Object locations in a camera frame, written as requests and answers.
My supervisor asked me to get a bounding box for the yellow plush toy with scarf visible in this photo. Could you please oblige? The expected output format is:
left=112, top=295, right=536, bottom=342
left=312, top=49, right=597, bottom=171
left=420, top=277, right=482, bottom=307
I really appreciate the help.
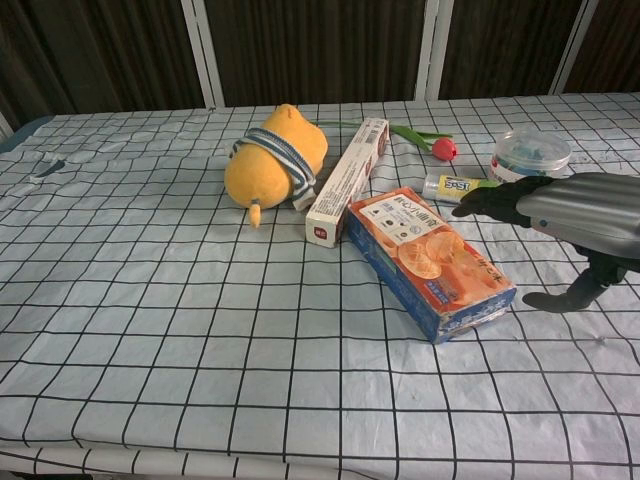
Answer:
left=223, top=103, right=329, bottom=230

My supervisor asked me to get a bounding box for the glue stick with yellow label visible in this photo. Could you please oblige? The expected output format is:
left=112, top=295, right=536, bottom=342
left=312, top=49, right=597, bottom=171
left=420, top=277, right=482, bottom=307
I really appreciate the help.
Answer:
left=422, top=172, right=496, bottom=202

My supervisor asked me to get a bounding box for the artificial red tulip flower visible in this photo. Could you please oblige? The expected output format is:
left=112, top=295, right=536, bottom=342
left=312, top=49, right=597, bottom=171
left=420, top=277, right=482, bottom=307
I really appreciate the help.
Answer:
left=312, top=119, right=460, bottom=162

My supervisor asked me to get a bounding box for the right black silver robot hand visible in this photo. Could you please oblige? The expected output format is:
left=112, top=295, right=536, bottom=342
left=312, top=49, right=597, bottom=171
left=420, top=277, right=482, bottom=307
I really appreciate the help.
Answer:
left=452, top=172, right=640, bottom=314

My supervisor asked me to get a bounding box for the blue orange snack box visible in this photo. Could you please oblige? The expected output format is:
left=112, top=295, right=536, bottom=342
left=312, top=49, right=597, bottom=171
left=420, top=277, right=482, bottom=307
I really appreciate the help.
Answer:
left=345, top=186, right=518, bottom=346

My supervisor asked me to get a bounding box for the white partition frame post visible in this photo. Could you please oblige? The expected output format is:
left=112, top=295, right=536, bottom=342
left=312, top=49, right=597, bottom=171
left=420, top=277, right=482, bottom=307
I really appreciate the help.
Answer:
left=413, top=0, right=449, bottom=101
left=179, top=0, right=226, bottom=109
left=551, top=0, right=602, bottom=96

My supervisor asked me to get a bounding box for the clear round plastic jar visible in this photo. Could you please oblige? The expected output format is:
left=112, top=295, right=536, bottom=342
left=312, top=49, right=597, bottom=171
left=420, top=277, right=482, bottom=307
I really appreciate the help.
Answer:
left=486, top=128, right=572, bottom=187

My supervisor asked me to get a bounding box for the white grid checked tablecloth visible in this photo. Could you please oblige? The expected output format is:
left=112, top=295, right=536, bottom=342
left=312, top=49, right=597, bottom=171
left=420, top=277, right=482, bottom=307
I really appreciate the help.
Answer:
left=0, top=91, right=640, bottom=480

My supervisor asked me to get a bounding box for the long white red box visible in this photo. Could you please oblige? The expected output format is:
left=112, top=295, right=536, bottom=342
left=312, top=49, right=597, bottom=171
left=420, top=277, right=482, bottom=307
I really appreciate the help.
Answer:
left=304, top=117, right=391, bottom=250

